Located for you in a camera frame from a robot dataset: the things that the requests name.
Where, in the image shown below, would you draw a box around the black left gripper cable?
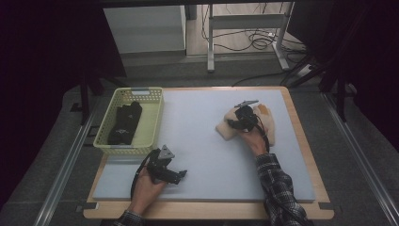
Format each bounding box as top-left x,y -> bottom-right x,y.
129,148 -> 160,201

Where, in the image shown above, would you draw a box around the black stand legs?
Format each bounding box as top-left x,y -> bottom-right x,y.
77,70 -> 127,126

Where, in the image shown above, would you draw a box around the person's right hand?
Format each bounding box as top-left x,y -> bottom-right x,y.
238,124 -> 271,157

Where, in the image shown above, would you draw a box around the white metal stand frame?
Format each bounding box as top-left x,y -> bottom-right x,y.
206,2 -> 296,73

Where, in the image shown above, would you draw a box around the dark curtain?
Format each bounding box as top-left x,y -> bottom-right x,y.
0,0 -> 127,208
286,0 -> 399,154

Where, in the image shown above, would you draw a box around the yellow-green plastic basket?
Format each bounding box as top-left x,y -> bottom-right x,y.
92,87 -> 165,156

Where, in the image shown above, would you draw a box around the black glove with white logo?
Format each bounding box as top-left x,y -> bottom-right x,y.
107,105 -> 136,146

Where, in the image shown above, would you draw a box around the beige knit glove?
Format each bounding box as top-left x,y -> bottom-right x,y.
252,104 -> 277,148
215,106 -> 249,141

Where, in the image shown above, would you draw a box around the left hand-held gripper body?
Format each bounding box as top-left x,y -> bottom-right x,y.
145,144 -> 183,186

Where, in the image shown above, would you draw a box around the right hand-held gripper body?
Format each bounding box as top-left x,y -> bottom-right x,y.
233,99 -> 262,133

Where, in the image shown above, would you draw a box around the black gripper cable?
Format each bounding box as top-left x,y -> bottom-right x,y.
129,148 -> 160,201
254,113 -> 272,154

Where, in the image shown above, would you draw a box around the white power strip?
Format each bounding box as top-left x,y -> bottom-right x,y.
295,63 -> 313,78

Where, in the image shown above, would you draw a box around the tangled black floor cables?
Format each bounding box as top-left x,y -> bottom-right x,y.
200,3 -> 308,54

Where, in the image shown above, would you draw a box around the white cabinet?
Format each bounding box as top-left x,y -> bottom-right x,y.
103,5 -> 187,67

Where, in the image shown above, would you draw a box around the person's left hand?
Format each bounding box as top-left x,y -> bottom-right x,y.
129,167 -> 168,217

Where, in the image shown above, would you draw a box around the metal floor rail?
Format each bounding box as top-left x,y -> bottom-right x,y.
322,92 -> 399,226
32,100 -> 99,226

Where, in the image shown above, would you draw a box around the long black floor cable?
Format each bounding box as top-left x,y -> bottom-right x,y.
231,70 -> 291,88

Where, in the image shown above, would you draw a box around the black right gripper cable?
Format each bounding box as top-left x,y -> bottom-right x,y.
254,113 -> 272,154

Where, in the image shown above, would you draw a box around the black tripod stand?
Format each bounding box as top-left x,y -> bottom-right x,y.
279,53 -> 350,123

